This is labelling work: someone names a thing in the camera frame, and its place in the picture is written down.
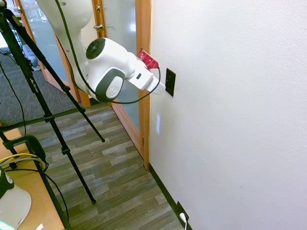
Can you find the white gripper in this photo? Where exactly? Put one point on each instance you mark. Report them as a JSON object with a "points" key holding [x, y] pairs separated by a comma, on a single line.
{"points": [[140, 77]]}

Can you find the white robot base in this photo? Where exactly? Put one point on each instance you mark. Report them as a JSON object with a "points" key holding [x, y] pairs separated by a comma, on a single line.
{"points": [[14, 198]]}

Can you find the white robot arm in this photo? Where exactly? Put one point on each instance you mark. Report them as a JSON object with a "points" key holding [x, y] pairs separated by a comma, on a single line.
{"points": [[72, 24]]}

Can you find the wooden door with frosted glass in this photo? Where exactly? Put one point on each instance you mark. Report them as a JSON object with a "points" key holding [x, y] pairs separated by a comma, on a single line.
{"points": [[128, 24]]}

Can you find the black baseboard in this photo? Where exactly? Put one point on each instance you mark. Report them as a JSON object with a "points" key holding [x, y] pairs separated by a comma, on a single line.
{"points": [[163, 184]]}

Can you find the silver door deadbolt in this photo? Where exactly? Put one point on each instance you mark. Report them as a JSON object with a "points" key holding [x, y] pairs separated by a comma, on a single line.
{"points": [[98, 8]]}

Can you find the wooden framed glass panel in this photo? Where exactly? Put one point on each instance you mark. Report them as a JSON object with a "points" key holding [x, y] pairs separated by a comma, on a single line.
{"points": [[48, 38]]}

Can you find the white power plug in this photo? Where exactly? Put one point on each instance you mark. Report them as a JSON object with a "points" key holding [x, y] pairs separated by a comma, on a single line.
{"points": [[183, 216]]}

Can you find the black table clamp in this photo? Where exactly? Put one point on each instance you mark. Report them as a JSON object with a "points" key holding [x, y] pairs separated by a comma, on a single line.
{"points": [[36, 143]]}

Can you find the black light switch plate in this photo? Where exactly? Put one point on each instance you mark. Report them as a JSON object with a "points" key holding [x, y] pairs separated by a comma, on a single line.
{"points": [[170, 82]]}

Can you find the red wrist camera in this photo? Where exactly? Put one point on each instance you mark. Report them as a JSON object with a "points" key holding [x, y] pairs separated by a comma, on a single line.
{"points": [[147, 60]]}

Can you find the wooden door frame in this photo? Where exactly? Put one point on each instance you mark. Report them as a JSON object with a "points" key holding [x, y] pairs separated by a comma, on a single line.
{"points": [[145, 119]]}

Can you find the black camera tripod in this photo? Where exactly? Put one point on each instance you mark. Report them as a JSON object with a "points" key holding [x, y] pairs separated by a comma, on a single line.
{"points": [[36, 80]]}

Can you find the black wall outlet plate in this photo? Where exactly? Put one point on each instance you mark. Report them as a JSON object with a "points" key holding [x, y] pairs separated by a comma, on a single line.
{"points": [[180, 206]]}

